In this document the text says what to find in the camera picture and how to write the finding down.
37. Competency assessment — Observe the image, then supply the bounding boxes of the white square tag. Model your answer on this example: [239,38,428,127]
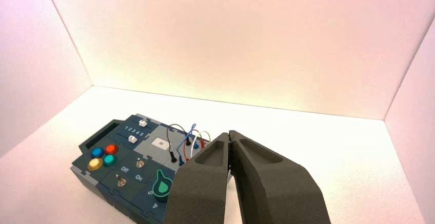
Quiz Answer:
[151,137,171,150]

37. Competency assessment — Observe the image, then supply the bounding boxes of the black jumper cable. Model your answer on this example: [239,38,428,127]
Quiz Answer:
[166,124,192,164]

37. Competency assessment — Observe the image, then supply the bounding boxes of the red jumper cable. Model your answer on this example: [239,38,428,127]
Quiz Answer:
[183,136,210,162]

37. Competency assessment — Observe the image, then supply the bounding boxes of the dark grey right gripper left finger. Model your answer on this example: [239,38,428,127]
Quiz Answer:
[164,132,232,224]

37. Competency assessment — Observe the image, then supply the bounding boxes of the blue jumper cable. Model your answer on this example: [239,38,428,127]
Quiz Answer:
[178,124,200,167]

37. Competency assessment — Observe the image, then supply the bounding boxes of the white jumper cable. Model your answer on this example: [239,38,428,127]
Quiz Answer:
[190,131,212,159]

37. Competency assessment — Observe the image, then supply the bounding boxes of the dark blue control panel box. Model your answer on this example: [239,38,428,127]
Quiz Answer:
[70,113,235,224]

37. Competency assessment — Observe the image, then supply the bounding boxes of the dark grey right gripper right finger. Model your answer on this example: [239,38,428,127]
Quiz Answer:
[228,130,332,224]

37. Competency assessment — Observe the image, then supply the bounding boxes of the yellow push button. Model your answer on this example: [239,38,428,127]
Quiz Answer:
[87,158,104,172]

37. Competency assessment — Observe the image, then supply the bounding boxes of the green rotary knob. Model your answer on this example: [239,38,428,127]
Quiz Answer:
[152,169,174,203]

